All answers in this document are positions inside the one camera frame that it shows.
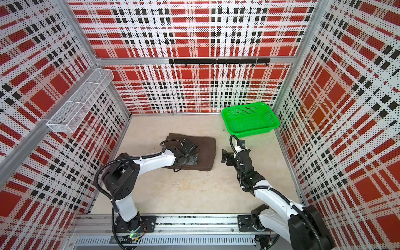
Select black hook rail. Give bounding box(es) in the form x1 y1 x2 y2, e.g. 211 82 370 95
168 58 271 67

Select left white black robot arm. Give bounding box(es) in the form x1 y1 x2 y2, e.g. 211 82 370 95
94 139 198 232

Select white wire mesh shelf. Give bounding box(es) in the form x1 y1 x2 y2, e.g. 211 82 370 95
46 68 114 133

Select brown trousers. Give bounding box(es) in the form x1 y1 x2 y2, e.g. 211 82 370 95
166 133 216 172

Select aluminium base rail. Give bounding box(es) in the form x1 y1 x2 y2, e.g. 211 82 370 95
70 213 326 248

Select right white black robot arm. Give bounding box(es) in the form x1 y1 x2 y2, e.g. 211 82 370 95
221 146 335 250

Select green plastic basket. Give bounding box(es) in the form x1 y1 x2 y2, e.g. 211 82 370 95
221 103 280 138

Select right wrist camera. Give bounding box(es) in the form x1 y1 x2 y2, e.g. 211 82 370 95
235 140 247 153

